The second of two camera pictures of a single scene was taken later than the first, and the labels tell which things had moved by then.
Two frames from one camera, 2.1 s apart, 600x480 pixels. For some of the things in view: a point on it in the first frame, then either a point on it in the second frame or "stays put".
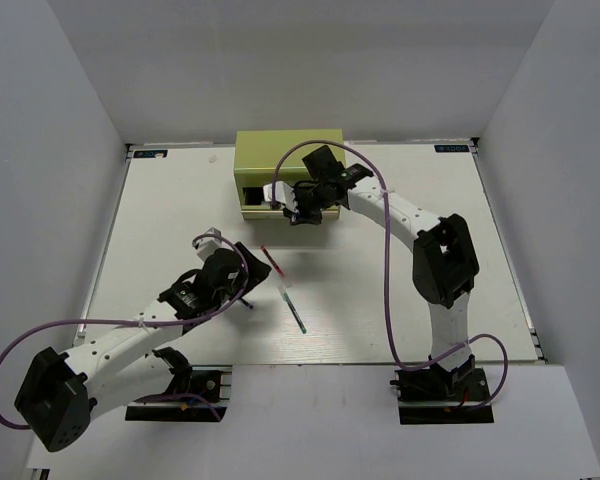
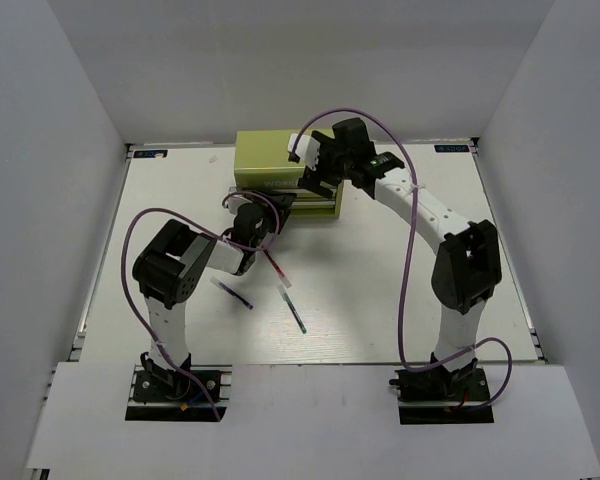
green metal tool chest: (257, 153) stays put
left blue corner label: (149, 153) stays put
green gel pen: (283, 290) stays put
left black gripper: (259, 269) -> (282, 202)
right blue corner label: (450, 148) stays put
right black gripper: (301, 216) -> (312, 179)
